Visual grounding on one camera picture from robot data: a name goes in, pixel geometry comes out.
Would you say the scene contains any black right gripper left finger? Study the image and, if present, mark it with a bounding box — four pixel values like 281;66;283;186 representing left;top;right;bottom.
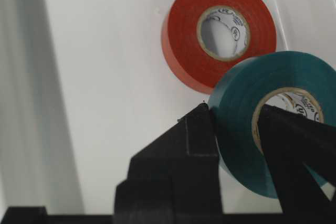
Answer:
114;103;223;223

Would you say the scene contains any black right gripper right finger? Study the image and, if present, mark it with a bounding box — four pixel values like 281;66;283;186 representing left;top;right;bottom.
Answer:
258;105;335;223

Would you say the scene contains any green tape roll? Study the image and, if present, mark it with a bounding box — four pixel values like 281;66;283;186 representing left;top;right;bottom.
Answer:
208;51;335;198

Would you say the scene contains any red tape roll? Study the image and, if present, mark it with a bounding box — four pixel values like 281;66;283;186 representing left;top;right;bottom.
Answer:
161;0;277;94

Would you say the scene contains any white plastic tray case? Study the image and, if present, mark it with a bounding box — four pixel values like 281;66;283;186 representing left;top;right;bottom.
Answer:
0;0;336;217

